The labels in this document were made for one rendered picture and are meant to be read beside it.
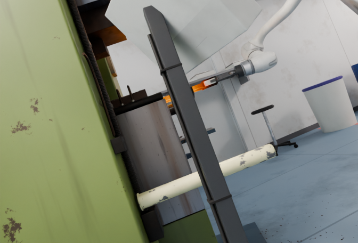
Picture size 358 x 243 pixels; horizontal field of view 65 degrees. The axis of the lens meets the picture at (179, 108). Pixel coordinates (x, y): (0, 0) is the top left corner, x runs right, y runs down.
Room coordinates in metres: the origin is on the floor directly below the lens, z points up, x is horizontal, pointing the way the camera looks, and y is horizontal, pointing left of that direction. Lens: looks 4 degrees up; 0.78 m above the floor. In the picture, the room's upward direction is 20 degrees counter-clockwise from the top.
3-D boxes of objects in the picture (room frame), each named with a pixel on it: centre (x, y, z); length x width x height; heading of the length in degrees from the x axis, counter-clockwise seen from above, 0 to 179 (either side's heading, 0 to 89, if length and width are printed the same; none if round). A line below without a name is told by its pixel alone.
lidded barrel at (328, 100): (4.18, -2.12, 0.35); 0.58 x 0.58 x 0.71
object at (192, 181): (0.87, -0.01, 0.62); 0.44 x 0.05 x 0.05; 95
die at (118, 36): (1.19, 0.32, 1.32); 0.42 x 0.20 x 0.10; 95
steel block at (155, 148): (1.24, 0.33, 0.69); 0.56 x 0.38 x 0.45; 95
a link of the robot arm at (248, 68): (1.64, -0.46, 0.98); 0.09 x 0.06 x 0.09; 179
